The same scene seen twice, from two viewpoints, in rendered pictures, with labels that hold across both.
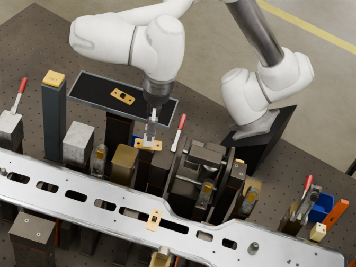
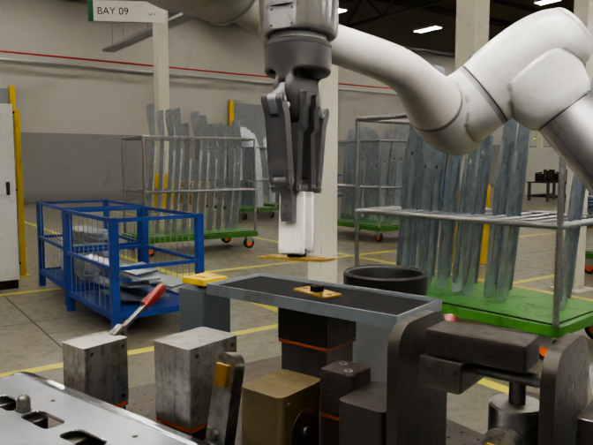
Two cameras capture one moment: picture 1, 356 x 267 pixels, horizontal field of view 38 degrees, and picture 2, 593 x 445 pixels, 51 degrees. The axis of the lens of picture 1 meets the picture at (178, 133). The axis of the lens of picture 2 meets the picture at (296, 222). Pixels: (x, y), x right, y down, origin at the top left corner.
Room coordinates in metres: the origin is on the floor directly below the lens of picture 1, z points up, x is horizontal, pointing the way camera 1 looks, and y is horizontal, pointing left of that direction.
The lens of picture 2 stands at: (0.41, -0.32, 1.37)
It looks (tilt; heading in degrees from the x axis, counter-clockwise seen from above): 5 degrees down; 36
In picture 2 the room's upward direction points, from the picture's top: straight up
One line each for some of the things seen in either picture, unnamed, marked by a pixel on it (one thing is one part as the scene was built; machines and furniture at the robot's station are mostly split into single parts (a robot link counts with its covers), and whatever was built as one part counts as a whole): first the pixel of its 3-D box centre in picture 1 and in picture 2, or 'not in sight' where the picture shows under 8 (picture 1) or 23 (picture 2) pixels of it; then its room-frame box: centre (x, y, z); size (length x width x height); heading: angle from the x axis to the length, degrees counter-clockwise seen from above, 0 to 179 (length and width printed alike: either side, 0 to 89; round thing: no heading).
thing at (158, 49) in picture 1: (159, 45); not in sight; (0.99, 0.10, 1.64); 0.13 x 0.11 x 0.16; 94
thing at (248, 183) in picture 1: (238, 213); not in sight; (1.07, -0.30, 0.88); 0.11 x 0.07 x 0.37; 177
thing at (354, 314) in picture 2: (123, 99); (317, 296); (1.22, 0.22, 1.16); 0.37 x 0.14 x 0.02; 87
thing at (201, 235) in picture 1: (196, 256); not in sight; (0.87, -0.18, 0.84); 0.12 x 0.05 x 0.29; 177
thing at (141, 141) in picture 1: (148, 143); (296, 253); (0.97, 0.08, 1.27); 0.08 x 0.04 x 0.01; 100
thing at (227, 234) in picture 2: not in sight; (190, 193); (7.40, 6.75, 0.89); 1.90 x 1.00 x 1.77; 159
